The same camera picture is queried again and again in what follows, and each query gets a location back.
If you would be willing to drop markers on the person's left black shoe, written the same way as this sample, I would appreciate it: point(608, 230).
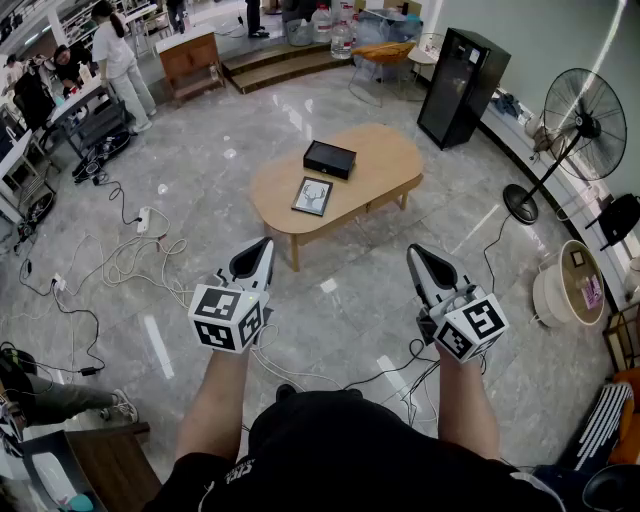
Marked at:
point(285, 391)

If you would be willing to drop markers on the black white striped cloth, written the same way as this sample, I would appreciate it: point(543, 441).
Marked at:
point(602, 425)

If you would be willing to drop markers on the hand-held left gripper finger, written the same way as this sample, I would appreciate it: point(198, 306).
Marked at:
point(242, 260)
point(265, 270)

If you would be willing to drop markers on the black wheeled base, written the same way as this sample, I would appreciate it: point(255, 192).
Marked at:
point(100, 155)

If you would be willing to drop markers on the black box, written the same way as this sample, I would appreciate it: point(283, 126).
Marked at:
point(327, 160)

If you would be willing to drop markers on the wooden cabinet with white top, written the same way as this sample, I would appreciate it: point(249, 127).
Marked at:
point(192, 62)

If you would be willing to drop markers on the person's right forearm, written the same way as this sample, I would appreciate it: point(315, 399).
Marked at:
point(465, 410)

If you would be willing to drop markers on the black standing fan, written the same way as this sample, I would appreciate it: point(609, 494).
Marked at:
point(587, 125)

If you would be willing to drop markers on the grey basket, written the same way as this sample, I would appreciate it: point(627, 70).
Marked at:
point(299, 34)

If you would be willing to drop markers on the person's black shirt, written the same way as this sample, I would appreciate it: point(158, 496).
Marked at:
point(340, 450)

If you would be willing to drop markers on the beige bag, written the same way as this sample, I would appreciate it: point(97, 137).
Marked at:
point(545, 135)

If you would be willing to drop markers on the black round stool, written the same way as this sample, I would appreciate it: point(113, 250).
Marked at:
point(615, 490)

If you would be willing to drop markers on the deer picture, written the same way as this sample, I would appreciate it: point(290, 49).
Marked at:
point(312, 196)

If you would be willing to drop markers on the grey desk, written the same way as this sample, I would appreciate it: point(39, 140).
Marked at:
point(80, 102)

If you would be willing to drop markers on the blue cloth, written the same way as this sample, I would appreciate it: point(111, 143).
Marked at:
point(506, 105)

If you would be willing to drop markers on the black bag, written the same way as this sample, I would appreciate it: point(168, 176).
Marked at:
point(617, 217)

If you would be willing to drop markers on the clear plastic bag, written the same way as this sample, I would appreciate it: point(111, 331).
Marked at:
point(385, 27)

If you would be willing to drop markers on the black jacket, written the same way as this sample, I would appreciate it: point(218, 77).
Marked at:
point(32, 100)

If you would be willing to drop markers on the wooden step platform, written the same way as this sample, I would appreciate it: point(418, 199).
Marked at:
point(280, 65)

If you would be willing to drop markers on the black glass-door cabinet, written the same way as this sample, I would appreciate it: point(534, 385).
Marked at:
point(460, 90)

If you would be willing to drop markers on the small white power strip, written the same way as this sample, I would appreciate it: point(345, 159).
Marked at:
point(59, 283)

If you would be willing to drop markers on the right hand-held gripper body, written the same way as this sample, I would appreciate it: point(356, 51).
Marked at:
point(475, 325)

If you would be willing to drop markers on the long white power strip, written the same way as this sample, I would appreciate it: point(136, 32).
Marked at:
point(143, 221)

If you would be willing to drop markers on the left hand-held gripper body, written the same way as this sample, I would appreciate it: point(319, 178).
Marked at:
point(220, 310)

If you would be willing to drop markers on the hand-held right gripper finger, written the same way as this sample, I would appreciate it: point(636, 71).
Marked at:
point(420, 280)
point(447, 270)

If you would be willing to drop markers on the large clear water bottle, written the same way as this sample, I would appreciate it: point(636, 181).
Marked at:
point(321, 25)
point(347, 12)
point(341, 42)

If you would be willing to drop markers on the dark wooden table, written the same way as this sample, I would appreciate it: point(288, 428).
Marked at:
point(115, 465)

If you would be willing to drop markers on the orange cushion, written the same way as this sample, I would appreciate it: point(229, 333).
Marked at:
point(631, 435)

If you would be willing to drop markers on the person's left forearm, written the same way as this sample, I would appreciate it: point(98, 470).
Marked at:
point(210, 410)

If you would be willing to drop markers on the wooden coffee table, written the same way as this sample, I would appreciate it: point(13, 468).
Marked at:
point(380, 155)

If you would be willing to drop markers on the black power adapter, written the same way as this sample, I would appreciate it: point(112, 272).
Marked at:
point(89, 371)

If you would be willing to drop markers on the small round white table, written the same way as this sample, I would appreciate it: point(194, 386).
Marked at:
point(422, 55)

